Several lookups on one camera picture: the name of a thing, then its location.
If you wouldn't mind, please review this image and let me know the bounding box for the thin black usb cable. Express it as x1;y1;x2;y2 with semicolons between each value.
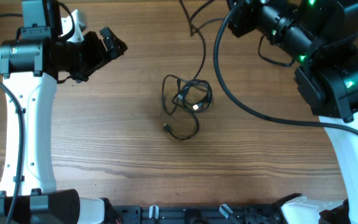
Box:
178;0;226;85

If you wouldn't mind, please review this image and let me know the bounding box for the black cable bundle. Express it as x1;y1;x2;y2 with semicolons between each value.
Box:
161;73;213;141

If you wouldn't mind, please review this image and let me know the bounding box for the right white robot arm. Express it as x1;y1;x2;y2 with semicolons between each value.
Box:
223;1;358;223

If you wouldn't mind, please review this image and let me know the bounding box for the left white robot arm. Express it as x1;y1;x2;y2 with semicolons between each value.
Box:
0;1;127;223

